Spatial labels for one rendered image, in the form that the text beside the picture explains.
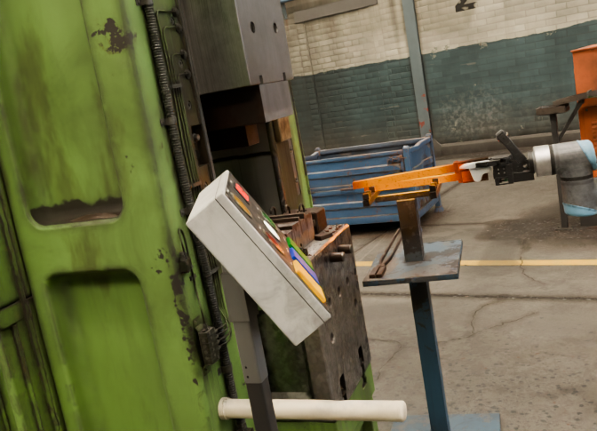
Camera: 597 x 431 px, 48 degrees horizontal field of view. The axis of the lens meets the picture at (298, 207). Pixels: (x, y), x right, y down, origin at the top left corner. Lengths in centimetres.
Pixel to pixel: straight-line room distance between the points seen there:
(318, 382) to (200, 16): 97
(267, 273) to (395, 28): 893
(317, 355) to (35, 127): 90
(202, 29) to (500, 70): 796
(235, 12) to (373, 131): 863
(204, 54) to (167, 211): 42
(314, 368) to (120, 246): 60
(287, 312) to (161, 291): 50
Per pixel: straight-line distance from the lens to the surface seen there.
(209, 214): 110
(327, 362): 181
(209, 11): 170
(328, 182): 583
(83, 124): 166
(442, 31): 970
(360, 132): 1034
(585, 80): 519
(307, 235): 188
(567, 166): 209
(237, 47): 167
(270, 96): 176
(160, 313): 160
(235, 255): 111
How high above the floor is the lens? 135
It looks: 10 degrees down
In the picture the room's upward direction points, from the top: 10 degrees counter-clockwise
